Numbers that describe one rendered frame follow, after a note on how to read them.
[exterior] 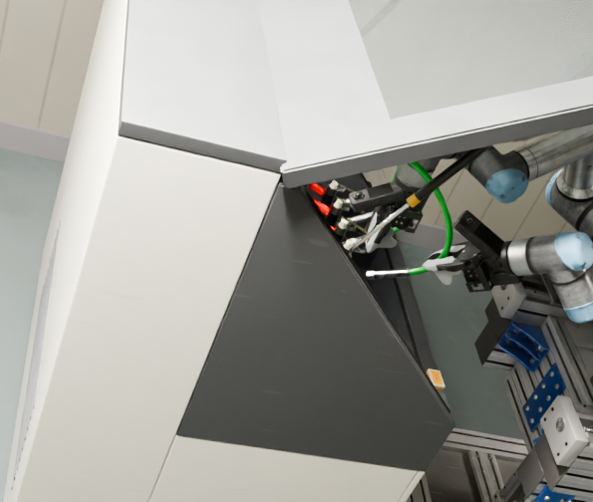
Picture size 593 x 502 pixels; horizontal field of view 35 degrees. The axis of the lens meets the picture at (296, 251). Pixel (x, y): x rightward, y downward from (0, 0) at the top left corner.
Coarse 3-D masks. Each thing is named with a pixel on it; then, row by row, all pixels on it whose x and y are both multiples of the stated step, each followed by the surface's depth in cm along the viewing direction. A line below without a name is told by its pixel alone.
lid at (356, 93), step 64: (320, 0) 203; (384, 0) 201; (448, 0) 196; (512, 0) 191; (576, 0) 186; (320, 64) 182; (384, 64) 181; (448, 64) 176; (512, 64) 172; (576, 64) 168; (320, 128) 164; (384, 128) 161; (448, 128) 157; (512, 128) 156
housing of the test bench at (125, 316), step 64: (128, 0) 188; (192, 0) 195; (256, 0) 206; (128, 64) 164; (192, 64) 173; (256, 64) 182; (128, 128) 151; (192, 128) 155; (256, 128) 162; (64, 192) 277; (128, 192) 158; (192, 192) 160; (256, 192) 161; (64, 256) 217; (128, 256) 167; (192, 256) 168; (64, 320) 178; (128, 320) 176; (192, 320) 178; (64, 384) 185; (128, 384) 187; (192, 384) 189; (64, 448) 196; (128, 448) 199
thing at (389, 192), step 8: (384, 184) 208; (392, 184) 207; (352, 192) 208; (360, 192) 207; (368, 192) 207; (376, 192) 206; (384, 192) 206; (392, 192) 205; (400, 192) 205; (352, 200) 206; (360, 200) 205; (368, 200) 205; (376, 200) 205; (384, 200) 205; (392, 200) 206; (352, 208) 207; (360, 208) 206; (368, 208) 206
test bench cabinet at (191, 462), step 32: (192, 448) 201; (224, 448) 202; (256, 448) 203; (160, 480) 206; (192, 480) 207; (224, 480) 209; (256, 480) 210; (288, 480) 211; (320, 480) 212; (352, 480) 213; (384, 480) 215; (416, 480) 216
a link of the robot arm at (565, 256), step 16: (528, 240) 187; (544, 240) 184; (560, 240) 181; (576, 240) 179; (528, 256) 185; (544, 256) 183; (560, 256) 180; (576, 256) 179; (592, 256) 182; (544, 272) 186; (560, 272) 183; (576, 272) 182
